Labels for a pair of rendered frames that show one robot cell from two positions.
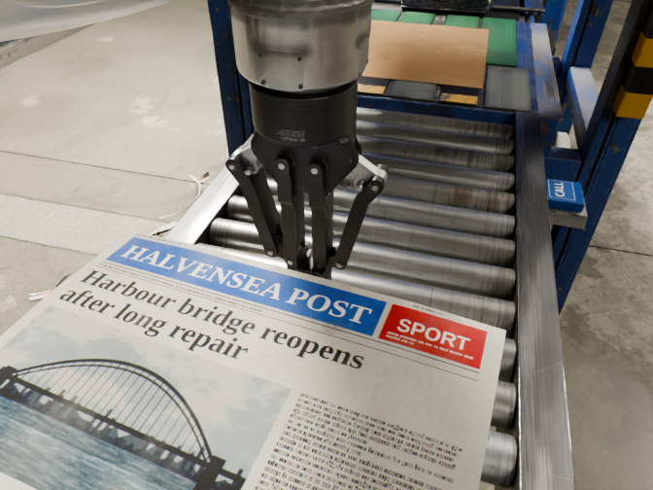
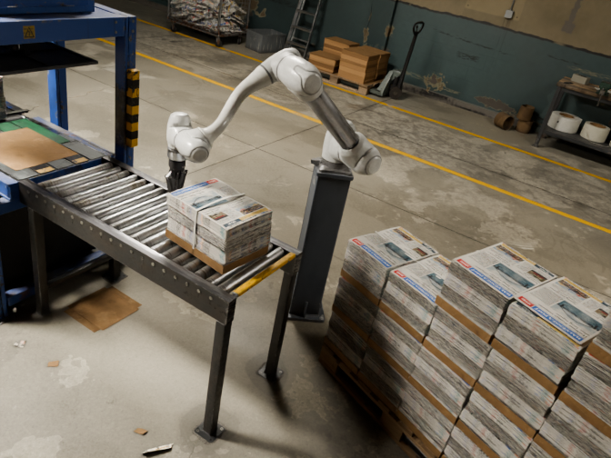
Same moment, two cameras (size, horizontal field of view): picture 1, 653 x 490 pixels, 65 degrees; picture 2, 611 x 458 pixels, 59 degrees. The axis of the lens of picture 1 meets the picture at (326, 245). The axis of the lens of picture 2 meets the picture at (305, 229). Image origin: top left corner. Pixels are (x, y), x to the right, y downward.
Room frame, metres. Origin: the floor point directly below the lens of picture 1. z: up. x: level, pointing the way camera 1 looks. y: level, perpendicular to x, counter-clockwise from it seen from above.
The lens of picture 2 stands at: (-0.68, 2.06, 2.15)
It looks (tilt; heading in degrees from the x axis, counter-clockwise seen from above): 29 degrees down; 281
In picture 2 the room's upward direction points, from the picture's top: 12 degrees clockwise
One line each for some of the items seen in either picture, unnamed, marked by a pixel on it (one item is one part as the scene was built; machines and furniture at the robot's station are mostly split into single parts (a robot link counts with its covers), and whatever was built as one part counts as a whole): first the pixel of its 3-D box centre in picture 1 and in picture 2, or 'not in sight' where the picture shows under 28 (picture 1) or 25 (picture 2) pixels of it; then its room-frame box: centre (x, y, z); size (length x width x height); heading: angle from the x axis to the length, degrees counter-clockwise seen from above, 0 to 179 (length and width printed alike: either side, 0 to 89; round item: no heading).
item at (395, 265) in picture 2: not in sight; (435, 362); (-1.04, -0.09, 0.42); 1.17 x 0.39 x 0.83; 144
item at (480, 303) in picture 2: not in sight; (495, 290); (-1.15, -0.02, 0.95); 0.38 x 0.29 x 0.23; 53
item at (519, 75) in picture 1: (427, 65); (25, 153); (1.42, -0.28, 0.75); 0.70 x 0.65 x 0.10; 164
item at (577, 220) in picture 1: (556, 204); not in sight; (0.82, -0.45, 0.69); 0.10 x 0.10 x 0.03; 74
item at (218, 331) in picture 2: not in sight; (216, 379); (-0.11, 0.41, 0.34); 0.06 x 0.06 x 0.68; 74
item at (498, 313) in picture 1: (343, 288); (147, 214); (0.50, -0.02, 0.77); 0.47 x 0.05 x 0.05; 74
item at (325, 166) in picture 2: not in sight; (330, 162); (-0.22, -0.69, 1.03); 0.22 x 0.18 x 0.06; 21
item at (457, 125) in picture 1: (402, 124); (76, 176); (1.00, -0.16, 0.77); 0.47 x 0.05 x 0.05; 74
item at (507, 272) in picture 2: not in sight; (505, 268); (-1.15, -0.01, 1.06); 0.37 x 0.29 x 0.01; 53
